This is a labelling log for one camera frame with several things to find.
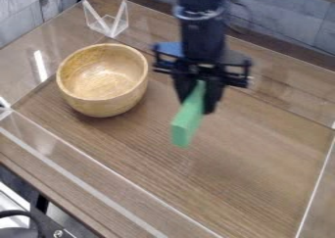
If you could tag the wooden bowl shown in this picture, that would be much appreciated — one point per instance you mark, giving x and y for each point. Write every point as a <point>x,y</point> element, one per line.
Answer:
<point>103,79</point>

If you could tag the green rectangular block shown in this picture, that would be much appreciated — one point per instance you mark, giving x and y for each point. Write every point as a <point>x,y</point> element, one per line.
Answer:
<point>187,119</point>

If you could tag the clear acrylic front wall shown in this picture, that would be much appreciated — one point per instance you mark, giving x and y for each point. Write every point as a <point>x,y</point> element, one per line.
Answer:
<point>112,205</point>

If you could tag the clear acrylic corner bracket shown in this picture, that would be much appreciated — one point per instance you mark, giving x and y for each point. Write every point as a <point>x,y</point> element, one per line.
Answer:
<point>107,25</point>

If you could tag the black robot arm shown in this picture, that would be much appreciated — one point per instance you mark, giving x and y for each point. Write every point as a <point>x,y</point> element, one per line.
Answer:
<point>202,9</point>

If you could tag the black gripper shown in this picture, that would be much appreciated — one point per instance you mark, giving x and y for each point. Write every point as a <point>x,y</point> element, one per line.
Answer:
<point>199,57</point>

